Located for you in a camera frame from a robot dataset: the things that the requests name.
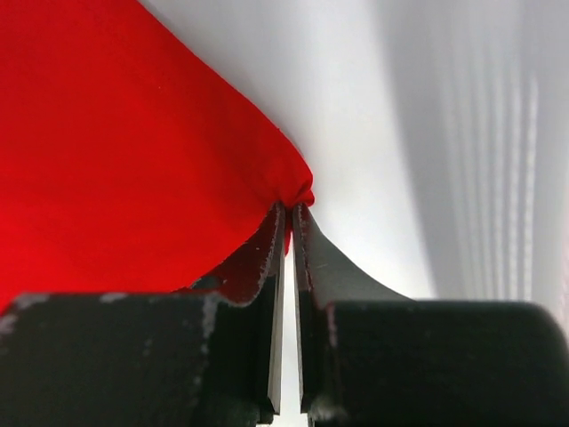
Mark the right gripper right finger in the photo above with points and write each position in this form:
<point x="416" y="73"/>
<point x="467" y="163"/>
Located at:
<point x="369" y="356"/>

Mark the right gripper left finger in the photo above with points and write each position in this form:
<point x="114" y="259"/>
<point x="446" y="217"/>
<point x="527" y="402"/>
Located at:
<point x="205" y="355"/>

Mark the red t shirt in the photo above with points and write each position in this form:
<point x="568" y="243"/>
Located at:
<point x="127" y="164"/>

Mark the white plastic basket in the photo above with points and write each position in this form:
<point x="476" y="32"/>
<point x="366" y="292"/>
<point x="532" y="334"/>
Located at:
<point x="482" y="99"/>

